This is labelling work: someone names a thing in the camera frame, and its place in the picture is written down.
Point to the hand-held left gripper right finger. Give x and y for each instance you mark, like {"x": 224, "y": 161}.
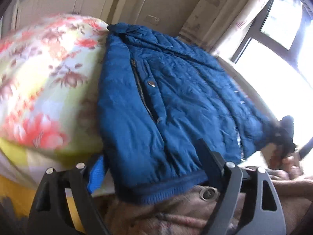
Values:
{"x": 212, "y": 166}

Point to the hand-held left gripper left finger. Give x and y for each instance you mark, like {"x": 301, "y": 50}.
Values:
{"x": 96, "y": 176}

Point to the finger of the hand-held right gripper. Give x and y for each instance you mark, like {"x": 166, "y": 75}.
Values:
{"x": 287, "y": 132}

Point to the blue quilted jacket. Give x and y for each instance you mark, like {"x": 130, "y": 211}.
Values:
{"x": 171, "y": 90}

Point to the person's right forearm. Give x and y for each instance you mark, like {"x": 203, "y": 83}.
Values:
{"x": 296, "y": 187}

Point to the person's right hand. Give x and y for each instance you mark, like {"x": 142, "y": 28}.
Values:
{"x": 292, "y": 167}

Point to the person's beige coat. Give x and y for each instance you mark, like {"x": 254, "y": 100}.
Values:
{"x": 159, "y": 215}

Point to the dark framed window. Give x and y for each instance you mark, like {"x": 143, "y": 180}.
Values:
{"x": 281, "y": 29}

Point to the floral quilt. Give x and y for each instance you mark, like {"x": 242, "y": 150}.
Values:
{"x": 49, "y": 78}

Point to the patterned beige curtain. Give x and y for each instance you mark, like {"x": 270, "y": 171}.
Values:
{"x": 220, "y": 9}

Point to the beige wall socket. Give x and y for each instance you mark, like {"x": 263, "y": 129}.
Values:
{"x": 153, "y": 19}

